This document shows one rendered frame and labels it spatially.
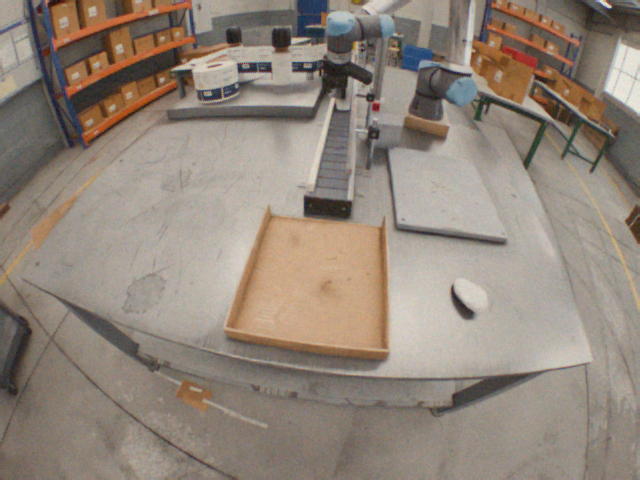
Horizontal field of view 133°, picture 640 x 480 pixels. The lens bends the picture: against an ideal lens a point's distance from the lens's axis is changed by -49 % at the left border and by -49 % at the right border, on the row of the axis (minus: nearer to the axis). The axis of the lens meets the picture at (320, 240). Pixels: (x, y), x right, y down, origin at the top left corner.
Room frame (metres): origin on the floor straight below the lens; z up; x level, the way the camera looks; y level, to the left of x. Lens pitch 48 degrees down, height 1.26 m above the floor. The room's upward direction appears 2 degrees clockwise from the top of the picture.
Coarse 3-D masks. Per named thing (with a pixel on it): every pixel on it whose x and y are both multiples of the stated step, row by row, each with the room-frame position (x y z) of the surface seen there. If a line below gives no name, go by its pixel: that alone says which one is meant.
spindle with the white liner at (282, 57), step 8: (272, 32) 1.21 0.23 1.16; (280, 32) 1.20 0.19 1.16; (288, 32) 1.21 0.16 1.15; (272, 40) 1.21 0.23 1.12; (280, 40) 1.20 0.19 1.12; (288, 40) 1.21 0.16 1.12; (280, 48) 1.21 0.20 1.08; (272, 56) 1.22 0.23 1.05; (280, 56) 1.20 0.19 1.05; (288, 56) 1.21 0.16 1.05; (272, 64) 1.22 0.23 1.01; (280, 64) 1.19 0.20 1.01; (288, 64) 1.21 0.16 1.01; (280, 72) 1.19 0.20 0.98; (288, 72) 1.21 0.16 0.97; (280, 80) 1.19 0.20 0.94; (288, 80) 1.21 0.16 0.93; (280, 88) 1.20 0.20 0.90; (288, 88) 1.21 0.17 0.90
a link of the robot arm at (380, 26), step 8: (360, 16) 0.89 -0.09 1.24; (368, 16) 0.84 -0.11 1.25; (376, 16) 0.84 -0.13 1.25; (384, 16) 0.84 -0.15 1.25; (360, 24) 0.81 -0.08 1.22; (368, 24) 0.81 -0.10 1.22; (376, 24) 0.82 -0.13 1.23; (384, 24) 0.82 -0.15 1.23; (392, 24) 0.83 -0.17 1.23; (368, 32) 0.81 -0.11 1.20; (376, 32) 0.82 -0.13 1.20; (384, 32) 0.83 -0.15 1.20; (392, 32) 0.84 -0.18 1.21; (360, 40) 0.82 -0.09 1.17
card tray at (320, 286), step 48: (288, 240) 0.38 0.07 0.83; (336, 240) 0.38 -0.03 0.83; (384, 240) 0.37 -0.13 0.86; (240, 288) 0.24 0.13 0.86; (288, 288) 0.26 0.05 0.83; (336, 288) 0.27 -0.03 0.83; (384, 288) 0.26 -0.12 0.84; (240, 336) 0.15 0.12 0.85; (288, 336) 0.17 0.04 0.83; (336, 336) 0.17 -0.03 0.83; (384, 336) 0.17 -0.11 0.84
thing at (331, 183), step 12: (336, 120) 0.89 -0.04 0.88; (348, 120) 0.90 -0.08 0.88; (336, 132) 0.79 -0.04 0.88; (348, 132) 0.80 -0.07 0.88; (324, 144) 0.71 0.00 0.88; (336, 144) 0.71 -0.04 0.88; (324, 156) 0.64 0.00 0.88; (336, 156) 0.64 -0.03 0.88; (324, 168) 0.58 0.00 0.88; (336, 168) 0.58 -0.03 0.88; (324, 180) 0.53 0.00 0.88; (336, 180) 0.53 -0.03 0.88; (312, 192) 0.48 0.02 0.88; (324, 192) 0.48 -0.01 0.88; (336, 192) 0.49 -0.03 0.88
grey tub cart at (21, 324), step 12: (0, 300) 0.21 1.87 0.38; (0, 312) 0.14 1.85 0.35; (12, 312) 0.20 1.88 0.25; (0, 324) 0.08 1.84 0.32; (12, 324) 0.13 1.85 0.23; (24, 324) 0.18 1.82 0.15; (0, 336) 0.01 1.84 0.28; (12, 336) 0.06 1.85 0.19; (0, 348) -0.05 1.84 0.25; (12, 348) -0.01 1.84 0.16; (0, 360) -0.12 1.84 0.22; (12, 360) -0.08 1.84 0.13; (0, 372) -0.19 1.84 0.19; (0, 384) -0.26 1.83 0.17; (12, 384) -0.23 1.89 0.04
